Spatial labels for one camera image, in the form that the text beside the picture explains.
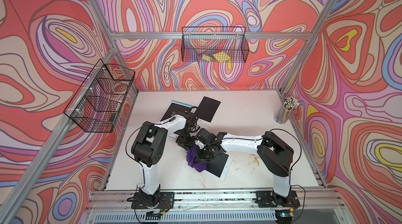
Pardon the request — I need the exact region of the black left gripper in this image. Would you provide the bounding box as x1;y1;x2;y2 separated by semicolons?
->
177;131;196;150

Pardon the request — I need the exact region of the purple microfiber cloth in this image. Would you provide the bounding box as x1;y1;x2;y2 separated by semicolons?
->
186;144;207;172

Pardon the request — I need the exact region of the blue white drawing tablet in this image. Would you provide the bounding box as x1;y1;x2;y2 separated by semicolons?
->
157;100;191;139

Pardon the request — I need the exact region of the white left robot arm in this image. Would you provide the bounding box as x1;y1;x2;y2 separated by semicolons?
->
131;106;200;196

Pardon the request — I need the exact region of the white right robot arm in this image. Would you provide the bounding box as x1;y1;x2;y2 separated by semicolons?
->
195;128;294;198

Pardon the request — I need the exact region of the yellow cloth in basket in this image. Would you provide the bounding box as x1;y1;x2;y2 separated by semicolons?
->
201;51;231;62

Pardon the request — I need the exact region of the cup of coloured pencils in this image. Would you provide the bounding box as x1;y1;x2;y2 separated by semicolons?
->
274;97;299;124

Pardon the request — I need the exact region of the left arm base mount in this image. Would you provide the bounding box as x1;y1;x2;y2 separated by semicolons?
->
131;190;175;210

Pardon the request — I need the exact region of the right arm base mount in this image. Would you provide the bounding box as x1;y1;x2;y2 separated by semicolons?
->
255;190;300;209

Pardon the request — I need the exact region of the black wire basket left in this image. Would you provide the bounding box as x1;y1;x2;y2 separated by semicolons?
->
63;60;135;133

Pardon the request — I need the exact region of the black wire basket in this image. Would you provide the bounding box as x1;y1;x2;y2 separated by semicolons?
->
63;60;135;133
181;25;249;63

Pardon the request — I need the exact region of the black wire basket back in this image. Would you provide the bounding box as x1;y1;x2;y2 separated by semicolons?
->
181;25;249;63

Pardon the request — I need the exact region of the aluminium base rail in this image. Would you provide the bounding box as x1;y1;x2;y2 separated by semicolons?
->
79;186;355;224

